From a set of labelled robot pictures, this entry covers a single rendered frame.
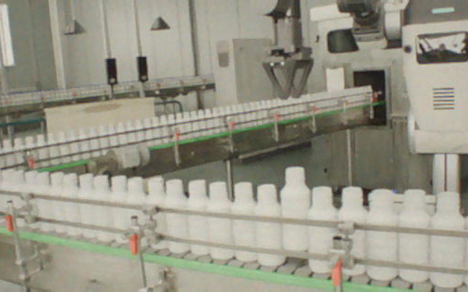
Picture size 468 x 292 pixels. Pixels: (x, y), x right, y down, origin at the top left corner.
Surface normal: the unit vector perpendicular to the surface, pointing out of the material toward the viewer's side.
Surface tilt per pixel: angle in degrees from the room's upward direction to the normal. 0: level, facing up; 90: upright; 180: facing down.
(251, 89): 90
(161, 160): 90
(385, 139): 90
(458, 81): 90
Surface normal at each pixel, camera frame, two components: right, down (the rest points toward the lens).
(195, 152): 0.69, 0.07
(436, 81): -0.48, 0.18
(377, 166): -0.73, 0.17
